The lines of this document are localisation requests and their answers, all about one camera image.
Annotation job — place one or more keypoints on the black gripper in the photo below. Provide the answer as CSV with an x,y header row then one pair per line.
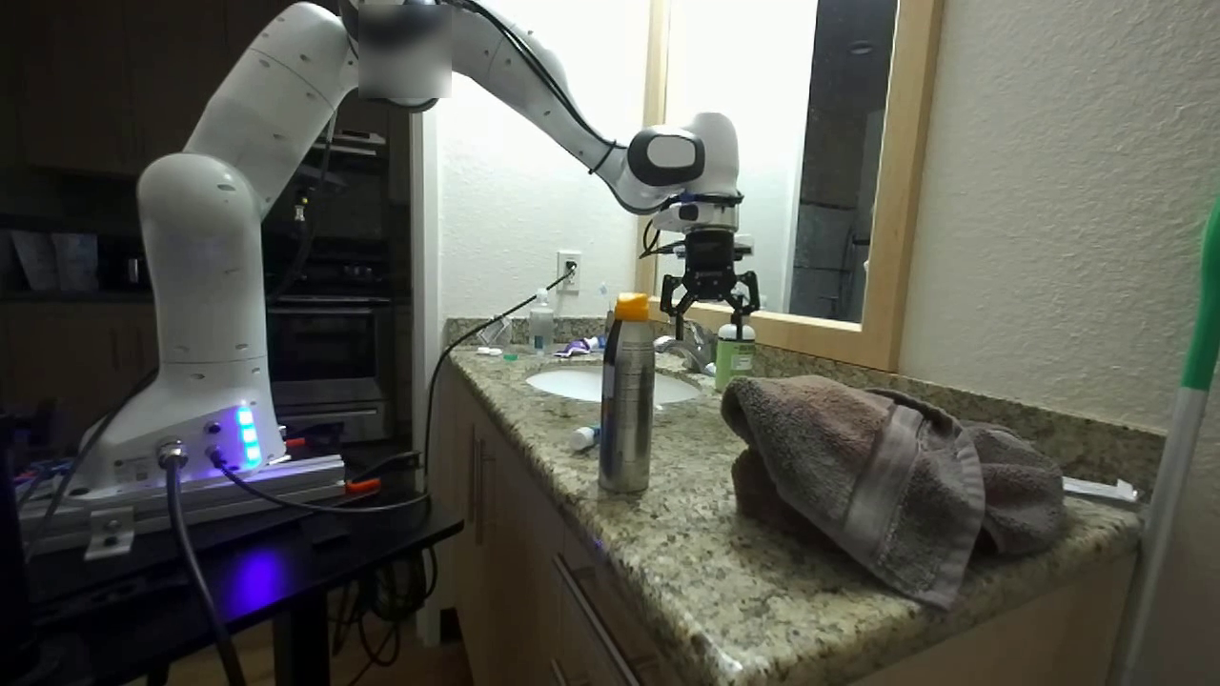
x,y
709,261

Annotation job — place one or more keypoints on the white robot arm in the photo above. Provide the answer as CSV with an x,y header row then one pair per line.
x,y
203,252

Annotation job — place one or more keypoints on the chrome faucet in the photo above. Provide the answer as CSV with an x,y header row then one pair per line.
x,y
689,355

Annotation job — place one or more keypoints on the green soap pump bottle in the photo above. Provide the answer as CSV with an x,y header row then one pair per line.
x,y
733,362

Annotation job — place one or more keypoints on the white oval sink basin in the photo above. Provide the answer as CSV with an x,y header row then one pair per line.
x,y
610,385

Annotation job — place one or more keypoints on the metal spray can orange cap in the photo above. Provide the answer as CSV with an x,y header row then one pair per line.
x,y
626,406

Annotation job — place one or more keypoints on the clear contact solution bottle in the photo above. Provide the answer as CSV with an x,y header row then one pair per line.
x,y
544,332

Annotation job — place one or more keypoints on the wood framed mirror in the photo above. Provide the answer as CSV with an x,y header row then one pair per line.
x,y
909,191

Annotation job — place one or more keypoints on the brown folded towel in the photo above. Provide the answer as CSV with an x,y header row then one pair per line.
x,y
878,481

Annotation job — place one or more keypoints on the beige vanity cabinet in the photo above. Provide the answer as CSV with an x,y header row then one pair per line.
x,y
507,545

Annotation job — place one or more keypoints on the dark shelf unit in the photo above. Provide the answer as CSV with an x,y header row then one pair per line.
x,y
346,317

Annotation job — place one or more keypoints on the orange black clamp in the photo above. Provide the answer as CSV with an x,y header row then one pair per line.
x,y
360,484

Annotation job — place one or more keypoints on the white flat item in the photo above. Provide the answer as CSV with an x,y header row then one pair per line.
x,y
1099,488

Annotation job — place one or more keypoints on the black pegboard robot table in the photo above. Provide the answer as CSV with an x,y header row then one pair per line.
x,y
318,545

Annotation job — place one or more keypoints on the green white mop pole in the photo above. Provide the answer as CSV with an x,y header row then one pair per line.
x,y
1203,317

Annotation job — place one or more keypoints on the white wall outlet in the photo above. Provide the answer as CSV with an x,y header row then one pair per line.
x,y
568,261

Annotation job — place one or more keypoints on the aluminium mounting rail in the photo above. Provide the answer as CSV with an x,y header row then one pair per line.
x,y
192,498

